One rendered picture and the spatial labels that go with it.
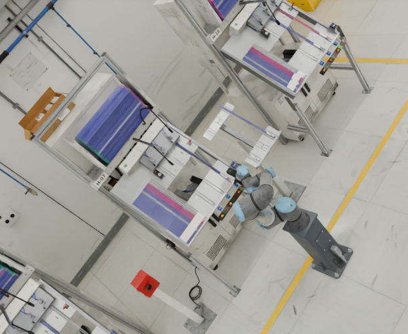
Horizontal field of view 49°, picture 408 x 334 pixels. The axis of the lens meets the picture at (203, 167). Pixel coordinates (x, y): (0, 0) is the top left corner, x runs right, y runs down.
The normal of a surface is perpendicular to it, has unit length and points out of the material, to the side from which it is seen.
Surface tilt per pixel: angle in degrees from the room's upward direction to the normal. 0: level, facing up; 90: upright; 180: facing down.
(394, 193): 0
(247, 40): 44
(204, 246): 90
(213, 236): 90
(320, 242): 90
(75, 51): 90
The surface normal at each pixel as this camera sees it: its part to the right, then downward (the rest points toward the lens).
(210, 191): 0.01, -0.26
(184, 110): 0.59, 0.21
